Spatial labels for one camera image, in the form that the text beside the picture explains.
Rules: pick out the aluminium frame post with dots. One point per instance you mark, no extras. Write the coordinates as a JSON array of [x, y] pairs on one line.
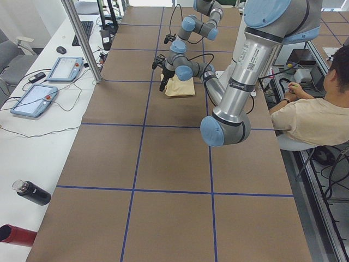
[[81, 36]]

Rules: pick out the red bottle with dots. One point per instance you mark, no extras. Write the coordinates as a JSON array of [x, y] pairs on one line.
[[17, 236]]

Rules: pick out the black computer mouse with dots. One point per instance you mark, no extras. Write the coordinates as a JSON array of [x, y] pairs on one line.
[[61, 50]]

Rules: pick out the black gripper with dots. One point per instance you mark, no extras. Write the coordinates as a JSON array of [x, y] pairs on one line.
[[166, 72]]

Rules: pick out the blue teach pendant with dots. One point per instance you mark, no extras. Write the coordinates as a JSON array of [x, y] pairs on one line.
[[65, 69], [35, 101]]

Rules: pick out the seated person in beige shirt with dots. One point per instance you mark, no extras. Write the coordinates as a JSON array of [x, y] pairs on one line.
[[317, 121]]

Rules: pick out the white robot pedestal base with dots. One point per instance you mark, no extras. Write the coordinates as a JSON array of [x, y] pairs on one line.
[[224, 76]]

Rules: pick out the near blue teach pendant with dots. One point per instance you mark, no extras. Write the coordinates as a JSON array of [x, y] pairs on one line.
[[35, 101]]

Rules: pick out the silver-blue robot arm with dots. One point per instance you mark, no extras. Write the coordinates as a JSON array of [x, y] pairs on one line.
[[268, 24], [201, 19]]

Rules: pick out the cream long-sleeve graphic shirt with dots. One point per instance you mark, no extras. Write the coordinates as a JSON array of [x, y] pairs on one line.
[[177, 88]]

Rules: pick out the grey office chair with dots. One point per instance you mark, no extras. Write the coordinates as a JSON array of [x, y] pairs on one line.
[[16, 59]]

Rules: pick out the black power adapter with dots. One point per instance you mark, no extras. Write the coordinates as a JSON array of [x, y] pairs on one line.
[[36, 77]]

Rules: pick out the far blue teach pendant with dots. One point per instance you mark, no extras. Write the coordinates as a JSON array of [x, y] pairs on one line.
[[65, 69]]

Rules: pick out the black thermos bottle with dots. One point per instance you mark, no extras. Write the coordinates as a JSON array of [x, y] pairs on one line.
[[31, 192]]

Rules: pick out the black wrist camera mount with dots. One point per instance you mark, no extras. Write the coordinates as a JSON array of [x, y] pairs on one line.
[[169, 38], [159, 61]]

